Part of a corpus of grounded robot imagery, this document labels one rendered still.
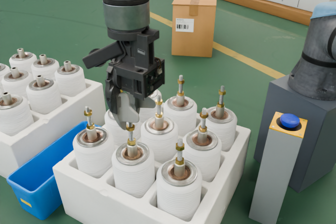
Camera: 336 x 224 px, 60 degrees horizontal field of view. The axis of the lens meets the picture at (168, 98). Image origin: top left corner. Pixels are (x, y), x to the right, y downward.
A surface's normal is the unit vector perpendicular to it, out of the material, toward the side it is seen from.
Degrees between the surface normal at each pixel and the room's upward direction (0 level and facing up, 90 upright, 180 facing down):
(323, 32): 80
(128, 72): 90
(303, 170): 90
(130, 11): 90
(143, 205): 0
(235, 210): 0
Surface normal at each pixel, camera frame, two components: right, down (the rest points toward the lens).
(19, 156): 0.88, 0.25
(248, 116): 0.00, -0.85
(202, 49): -0.15, 0.51
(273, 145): -0.48, 0.47
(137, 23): 0.55, 0.45
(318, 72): -0.59, 0.15
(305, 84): -0.74, 0.07
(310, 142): -0.84, 0.29
